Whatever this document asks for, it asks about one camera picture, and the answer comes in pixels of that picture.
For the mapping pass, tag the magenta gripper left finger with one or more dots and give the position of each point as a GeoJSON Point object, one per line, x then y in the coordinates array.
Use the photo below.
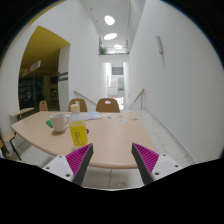
{"type": "Point", "coordinates": [73, 166]}

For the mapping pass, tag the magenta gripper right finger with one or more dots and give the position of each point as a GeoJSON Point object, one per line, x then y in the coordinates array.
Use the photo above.
{"type": "Point", "coordinates": [153, 166]}

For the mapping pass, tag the yellow drink plastic bottle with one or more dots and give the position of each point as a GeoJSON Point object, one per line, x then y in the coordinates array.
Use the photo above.
{"type": "Point", "coordinates": [77, 127]}

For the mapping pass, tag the white ceramic mug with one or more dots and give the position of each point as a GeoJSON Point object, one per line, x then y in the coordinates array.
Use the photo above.
{"type": "Point", "coordinates": [59, 122]}

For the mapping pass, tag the green object behind mug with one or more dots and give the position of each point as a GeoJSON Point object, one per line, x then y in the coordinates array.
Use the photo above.
{"type": "Point", "coordinates": [48, 122]}

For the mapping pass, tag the colourful paper on table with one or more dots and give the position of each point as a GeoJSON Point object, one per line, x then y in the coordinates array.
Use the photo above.
{"type": "Point", "coordinates": [93, 116]}

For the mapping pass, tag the small cards on table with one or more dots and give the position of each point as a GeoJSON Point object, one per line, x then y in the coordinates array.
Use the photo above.
{"type": "Point", "coordinates": [121, 119]}

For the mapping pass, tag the wooden chair right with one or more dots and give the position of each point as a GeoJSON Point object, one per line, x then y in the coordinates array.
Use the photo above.
{"type": "Point", "coordinates": [107, 105]}

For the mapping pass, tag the wooden chair far left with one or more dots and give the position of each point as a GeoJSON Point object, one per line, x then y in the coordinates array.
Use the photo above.
{"type": "Point", "coordinates": [43, 106]}

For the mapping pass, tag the wooden chair at edge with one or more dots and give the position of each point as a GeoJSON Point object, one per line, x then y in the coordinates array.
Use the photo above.
{"type": "Point", "coordinates": [7, 139]}

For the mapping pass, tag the right stair handrail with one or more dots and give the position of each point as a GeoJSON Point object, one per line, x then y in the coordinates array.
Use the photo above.
{"type": "Point", "coordinates": [140, 95]}

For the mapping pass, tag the stair handrail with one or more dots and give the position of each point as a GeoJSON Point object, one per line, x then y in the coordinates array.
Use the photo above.
{"type": "Point", "coordinates": [84, 97]}
{"type": "Point", "coordinates": [140, 95]}

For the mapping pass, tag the left stair handrail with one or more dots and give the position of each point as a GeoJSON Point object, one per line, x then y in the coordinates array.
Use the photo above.
{"type": "Point", "coordinates": [84, 97]}

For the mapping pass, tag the small side table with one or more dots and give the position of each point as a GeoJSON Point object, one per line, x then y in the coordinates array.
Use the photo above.
{"type": "Point", "coordinates": [18, 113]}

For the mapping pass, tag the red white hanging sign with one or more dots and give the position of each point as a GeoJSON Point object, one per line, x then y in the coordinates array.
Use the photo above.
{"type": "Point", "coordinates": [31, 68]}

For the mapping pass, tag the balcony plant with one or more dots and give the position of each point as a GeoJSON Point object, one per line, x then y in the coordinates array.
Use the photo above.
{"type": "Point", "coordinates": [103, 50]}

